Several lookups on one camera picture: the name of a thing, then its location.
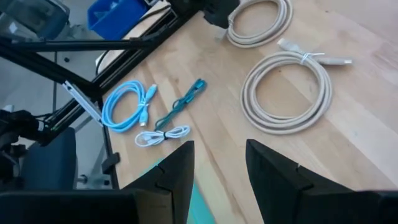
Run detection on black aluminium frame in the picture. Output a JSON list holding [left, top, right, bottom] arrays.
[[0, 0, 206, 190]]

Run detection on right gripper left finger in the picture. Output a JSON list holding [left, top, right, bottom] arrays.
[[123, 140, 195, 224]]

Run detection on small white bundled cable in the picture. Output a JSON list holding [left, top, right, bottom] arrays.
[[134, 124, 192, 148]]

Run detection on white LED light bar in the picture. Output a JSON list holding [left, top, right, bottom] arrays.
[[62, 81, 104, 126]]

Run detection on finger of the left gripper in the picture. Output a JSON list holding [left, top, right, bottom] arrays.
[[202, 0, 241, 29]]

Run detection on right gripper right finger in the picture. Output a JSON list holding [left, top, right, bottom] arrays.
[[245, 139, 355, 224]]

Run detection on dark blue chair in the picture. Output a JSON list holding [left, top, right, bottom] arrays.
[[21, 127, 77, 191]]

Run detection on teal bundled cable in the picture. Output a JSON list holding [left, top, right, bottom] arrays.
[[154, 78, 208, 132]]

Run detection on large beige coiled cable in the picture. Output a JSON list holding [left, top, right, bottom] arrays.
[[240, 37, 354, 136]]

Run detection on blue plastic bin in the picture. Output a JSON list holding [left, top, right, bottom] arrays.
[[87, 0, 149, 41]]

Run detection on black device with cables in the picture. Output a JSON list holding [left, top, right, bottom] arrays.
[[0, 109, 53, 187]]

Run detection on light blue coiled cable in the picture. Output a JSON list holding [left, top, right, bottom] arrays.
[[101, 80, 159, 134]]

